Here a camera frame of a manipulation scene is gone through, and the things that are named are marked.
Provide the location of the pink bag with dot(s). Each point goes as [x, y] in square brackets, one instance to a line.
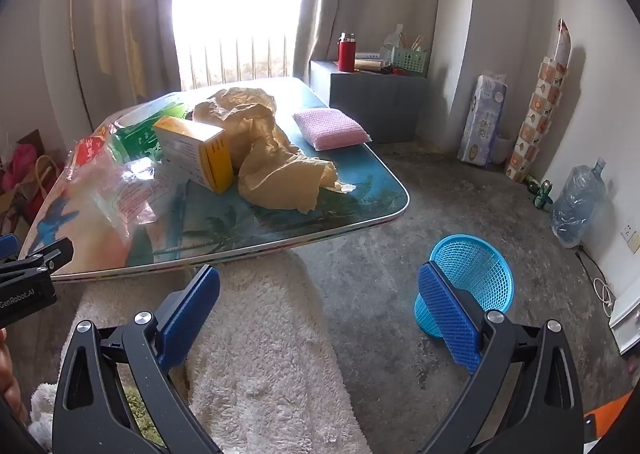
[20, 166]

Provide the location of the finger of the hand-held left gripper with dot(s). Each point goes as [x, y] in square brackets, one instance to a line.
[45, 259]
[7, 245]

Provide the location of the person's left hand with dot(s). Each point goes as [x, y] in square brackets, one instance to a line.
[7, 374]

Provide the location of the empty clear water jug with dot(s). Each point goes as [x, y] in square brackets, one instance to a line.
[577, 206]

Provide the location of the green snack packet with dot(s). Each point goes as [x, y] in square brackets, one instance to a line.
[135, 139]

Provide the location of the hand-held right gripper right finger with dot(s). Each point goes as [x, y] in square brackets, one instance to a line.
[447, 319]

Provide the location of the pink scrub sponge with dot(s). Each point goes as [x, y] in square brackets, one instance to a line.
[330, 130]

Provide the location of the toilet paper pack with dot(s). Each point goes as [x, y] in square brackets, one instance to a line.
[482, 121]

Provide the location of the patterned rolled mat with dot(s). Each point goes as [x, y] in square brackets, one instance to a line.
[537, 109]

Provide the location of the bundle of wooden sticks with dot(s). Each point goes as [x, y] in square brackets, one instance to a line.
[418, 42]

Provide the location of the green fluffy cloth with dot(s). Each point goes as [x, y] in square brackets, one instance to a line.
[137, 414]

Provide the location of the window grille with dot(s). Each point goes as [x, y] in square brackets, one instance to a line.
[235, 61]

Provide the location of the yellow wooden item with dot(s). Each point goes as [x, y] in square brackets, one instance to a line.
[370, 64]

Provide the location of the grey cabinet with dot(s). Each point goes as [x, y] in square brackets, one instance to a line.
[370, 99]

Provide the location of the white wall socket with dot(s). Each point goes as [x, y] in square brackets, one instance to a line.
[631, 236]

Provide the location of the beige curtain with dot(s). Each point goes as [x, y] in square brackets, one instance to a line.
[322, 4]
[115, 19]

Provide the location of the red snack packet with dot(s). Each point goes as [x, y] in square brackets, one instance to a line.
[87, 151]

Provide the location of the blue mesh plastic basket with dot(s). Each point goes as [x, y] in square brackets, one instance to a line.
[475, 269]

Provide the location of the tan tote bag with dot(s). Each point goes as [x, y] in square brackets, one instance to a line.
[42, 184]

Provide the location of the red scissors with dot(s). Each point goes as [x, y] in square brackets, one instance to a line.
[400, 70]

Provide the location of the small green plastic basket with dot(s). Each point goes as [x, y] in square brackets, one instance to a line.
[410, 61]

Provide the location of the green drink can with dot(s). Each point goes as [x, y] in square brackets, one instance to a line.
[544, 194]

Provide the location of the yellow and white carton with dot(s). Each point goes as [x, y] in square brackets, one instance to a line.
[200, 154]

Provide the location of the orange flat board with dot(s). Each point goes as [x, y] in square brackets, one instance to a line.
[600, 416]

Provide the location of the flat white box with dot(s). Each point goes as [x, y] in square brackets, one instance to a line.
[369, 55]

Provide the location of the white plush cloth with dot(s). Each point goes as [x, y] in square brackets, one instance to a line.
[42, 409]

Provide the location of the beige cloth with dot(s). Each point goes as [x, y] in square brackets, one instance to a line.
[270, 159]

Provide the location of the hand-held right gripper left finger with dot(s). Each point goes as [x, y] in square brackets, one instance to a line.
[187, 314]

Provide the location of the clear red-printed plastic bag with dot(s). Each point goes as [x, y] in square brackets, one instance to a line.
[130, 194]

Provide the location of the red thermos bottle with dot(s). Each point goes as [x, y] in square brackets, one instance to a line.
[346, 54]

